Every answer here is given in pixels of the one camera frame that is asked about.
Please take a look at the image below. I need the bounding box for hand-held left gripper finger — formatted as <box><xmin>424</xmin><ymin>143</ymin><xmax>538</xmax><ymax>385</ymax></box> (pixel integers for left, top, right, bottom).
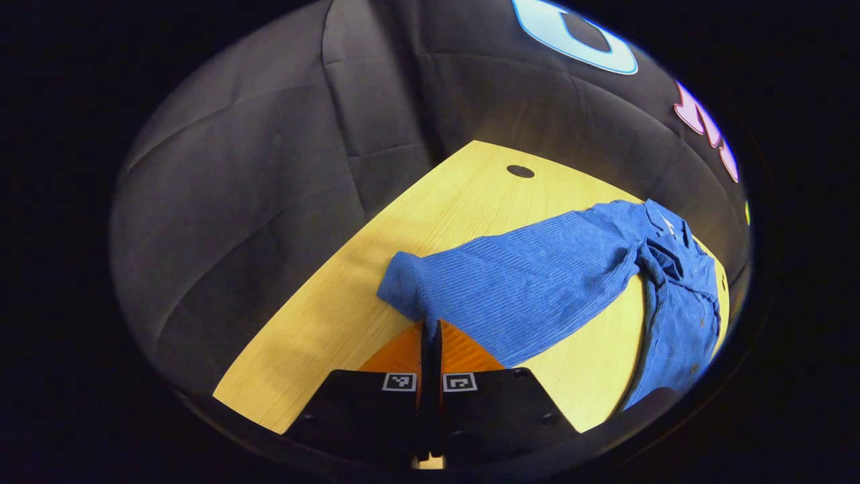
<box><xmin>431</xmin><ymin>320</ymin><xmax>580</xmax><ymax>468</ymax></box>
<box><xmin>282</xmin><ymin>320</ymin><xmax>431</xmax><ymax>465</ymax></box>

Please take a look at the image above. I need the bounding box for blue corduroy shirt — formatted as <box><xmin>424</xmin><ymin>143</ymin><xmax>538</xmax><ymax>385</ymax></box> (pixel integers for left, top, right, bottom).
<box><xmin>376</xmin><ymin>198</ymin><xmax>730</xmax><ymax>411</ymax></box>

